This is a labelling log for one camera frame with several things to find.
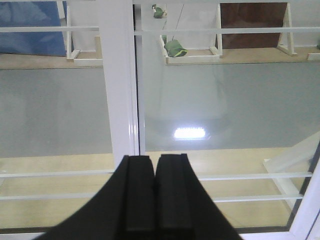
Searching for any white framed sliding glass door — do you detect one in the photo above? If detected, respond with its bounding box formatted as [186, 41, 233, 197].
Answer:
[133, 0, 320, 240]

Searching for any white wooden support stand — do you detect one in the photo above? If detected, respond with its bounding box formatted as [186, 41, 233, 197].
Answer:
[209, 2, 297, 56]

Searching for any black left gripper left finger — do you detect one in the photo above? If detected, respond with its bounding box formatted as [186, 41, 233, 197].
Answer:
[37, 155, 156, 240]

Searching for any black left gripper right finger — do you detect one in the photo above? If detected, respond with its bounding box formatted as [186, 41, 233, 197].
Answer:
[155, 153, 241, 240]

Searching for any green sandbag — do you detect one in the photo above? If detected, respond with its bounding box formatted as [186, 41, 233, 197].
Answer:
[164, 39, 188, 58]
[151, 4, 167, 19]

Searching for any brown board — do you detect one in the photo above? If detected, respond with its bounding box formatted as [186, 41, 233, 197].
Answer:
[220, 2, 287, 49]

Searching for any blue board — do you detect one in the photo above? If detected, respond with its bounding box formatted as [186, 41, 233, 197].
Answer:
[0, 1, 73, 57]

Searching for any green sandbag far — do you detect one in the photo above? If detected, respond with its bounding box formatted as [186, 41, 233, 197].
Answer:
[151, 4, 167, 19]

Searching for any white fixed glass panel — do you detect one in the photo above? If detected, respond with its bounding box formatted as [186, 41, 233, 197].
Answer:
[0, 0, 139, 240]

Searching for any green sandbag near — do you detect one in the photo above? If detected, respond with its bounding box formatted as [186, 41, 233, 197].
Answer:
[164, 39, 188, 58]

